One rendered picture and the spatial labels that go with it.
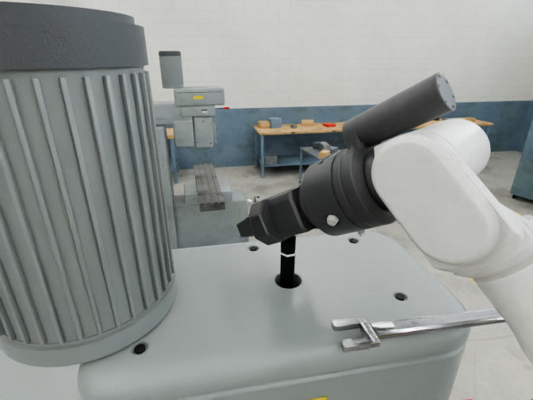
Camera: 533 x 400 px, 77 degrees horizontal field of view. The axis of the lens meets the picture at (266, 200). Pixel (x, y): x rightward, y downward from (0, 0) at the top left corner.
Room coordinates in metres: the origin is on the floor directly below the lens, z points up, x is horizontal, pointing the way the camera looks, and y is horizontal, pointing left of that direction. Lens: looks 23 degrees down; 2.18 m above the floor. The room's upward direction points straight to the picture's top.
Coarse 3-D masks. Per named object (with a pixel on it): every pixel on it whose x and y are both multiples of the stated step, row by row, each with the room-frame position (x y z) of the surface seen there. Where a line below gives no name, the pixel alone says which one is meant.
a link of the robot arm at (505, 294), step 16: (528, 272) 0.21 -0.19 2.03; (480, 288) 0.23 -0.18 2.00; (496, 288) 0.21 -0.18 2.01; (512, 288) 0.21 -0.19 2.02; (528, 288) 0.20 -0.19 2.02; (496, 304) 0.22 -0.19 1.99; (512, 304) 0.20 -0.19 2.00; (528, 304) 0.20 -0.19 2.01; (512, 320) 0.20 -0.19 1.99; (528, 320) 0.20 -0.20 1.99; (528, 336) 0.20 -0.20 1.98; (528, 352) 0.20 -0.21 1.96
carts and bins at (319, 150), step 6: (318, 144) 5.09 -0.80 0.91; (324, 144) 4.85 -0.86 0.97; (306, 150) 5.05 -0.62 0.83; (312, 150) 5.05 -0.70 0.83; (318, 150) 5.05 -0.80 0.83; (324, 150) 4.75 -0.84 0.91; (330, 150) 4.87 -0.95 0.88; (336, 150) 4.93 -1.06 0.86; (300, 156) 5.20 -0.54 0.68; (318, 156) 4.69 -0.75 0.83; (324, 156) 4.60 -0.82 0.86; (300, 162) 5.19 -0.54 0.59; (300, 168) 5.18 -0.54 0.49; (300, 174) 5.18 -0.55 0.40; (300, 180) 5.16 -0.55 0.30; (0, 348) 1.62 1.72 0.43
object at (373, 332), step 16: (336, 320) 0.30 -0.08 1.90; (352, 320) 0.30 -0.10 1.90; (400, 320) 0.30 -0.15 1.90; (416, 320) 0.30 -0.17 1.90; (432, 320) 0.30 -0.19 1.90; (448, 320) 0.30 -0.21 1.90; (464, 320) 0.30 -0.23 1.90; (480, 320) 0.30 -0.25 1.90; (496, 320) 0.30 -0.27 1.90; (368, 336) 0.28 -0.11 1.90; (384, 336) 0.28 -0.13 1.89; (400, 336) 0.28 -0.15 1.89
